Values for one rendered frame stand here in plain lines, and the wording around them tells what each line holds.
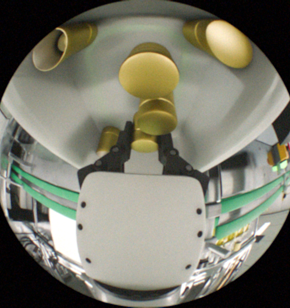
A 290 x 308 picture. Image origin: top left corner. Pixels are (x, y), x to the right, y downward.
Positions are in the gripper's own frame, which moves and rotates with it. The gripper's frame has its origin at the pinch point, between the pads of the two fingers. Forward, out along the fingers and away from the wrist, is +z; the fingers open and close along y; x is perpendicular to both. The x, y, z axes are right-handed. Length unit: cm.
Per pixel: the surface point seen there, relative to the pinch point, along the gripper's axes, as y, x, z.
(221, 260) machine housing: 47, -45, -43
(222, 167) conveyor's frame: 12.8, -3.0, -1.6
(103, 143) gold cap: -6.0, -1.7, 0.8
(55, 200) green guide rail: -26.0, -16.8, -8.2
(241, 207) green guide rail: 20.4, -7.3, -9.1
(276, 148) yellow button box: 49.7, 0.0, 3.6
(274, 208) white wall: 607, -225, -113
